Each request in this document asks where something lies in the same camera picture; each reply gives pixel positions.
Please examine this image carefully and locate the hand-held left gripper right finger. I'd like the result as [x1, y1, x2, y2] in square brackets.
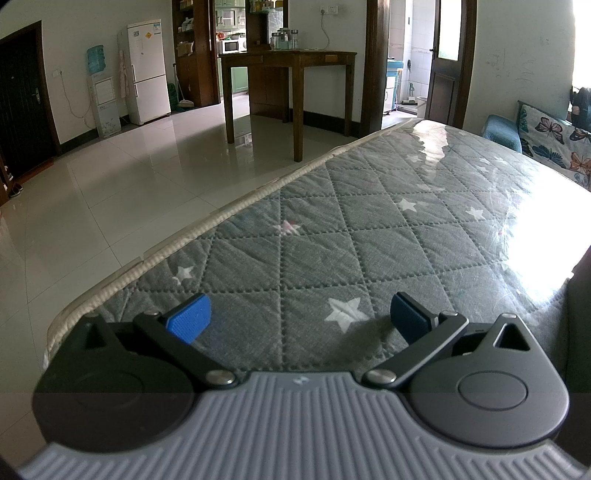
[361, 292, 543, 389]

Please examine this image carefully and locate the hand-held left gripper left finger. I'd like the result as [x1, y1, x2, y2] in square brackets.
[60, 294, 240, 389]

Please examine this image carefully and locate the grey quilted star mattress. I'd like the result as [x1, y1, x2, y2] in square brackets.
[42, 117, 591, 376]

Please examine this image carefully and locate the dark object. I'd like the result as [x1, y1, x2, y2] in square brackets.
[566, 251, 591, 439]

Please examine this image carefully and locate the blue cushion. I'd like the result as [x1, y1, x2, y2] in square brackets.
[480, 114, 523, 154]

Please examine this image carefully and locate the broom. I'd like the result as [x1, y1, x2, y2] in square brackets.
[173, 62, 195, 112]

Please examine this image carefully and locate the wooden door with window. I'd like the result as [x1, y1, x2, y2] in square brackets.
[425, 0, 478, 130]

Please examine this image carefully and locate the butterfly print cushion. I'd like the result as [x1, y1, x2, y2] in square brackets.
[516, 100, 591, 193]

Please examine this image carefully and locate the light blue plastic cabinet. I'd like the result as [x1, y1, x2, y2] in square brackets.
[385, 58, 405, 114]

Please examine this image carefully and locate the white water dispenser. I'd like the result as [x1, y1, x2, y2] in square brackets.
[88, 73, 122, 138]

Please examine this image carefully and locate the wooden shelf cabinet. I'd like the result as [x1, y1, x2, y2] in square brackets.
[172, 0, 221, 108]

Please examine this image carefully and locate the tall wooden cupboard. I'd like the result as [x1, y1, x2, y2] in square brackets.
[246, 0, 291, 123]

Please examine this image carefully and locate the green kitchen cabinet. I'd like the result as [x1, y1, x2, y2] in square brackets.
[215, 0, 250, 94]

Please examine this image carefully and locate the wooden pillar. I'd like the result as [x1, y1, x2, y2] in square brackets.
[360, 0, 391, 138]

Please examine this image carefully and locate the white refrigerator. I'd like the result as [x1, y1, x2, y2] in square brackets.
[117, 19, 171, 126]

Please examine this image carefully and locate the dark backpack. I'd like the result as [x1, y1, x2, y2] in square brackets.
[570, 85, 591, 126]

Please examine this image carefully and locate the dark entrance door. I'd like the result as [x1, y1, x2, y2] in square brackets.
[0, 25, 62, 180]

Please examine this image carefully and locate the blue water bottle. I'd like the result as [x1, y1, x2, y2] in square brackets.
[86, 45, 107, 75]

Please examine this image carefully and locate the dark wooden table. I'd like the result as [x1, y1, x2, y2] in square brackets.
[218, 50, 358, 162]

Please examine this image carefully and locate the white dispenser cable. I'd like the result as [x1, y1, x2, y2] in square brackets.
[60, 74, 94, 126]

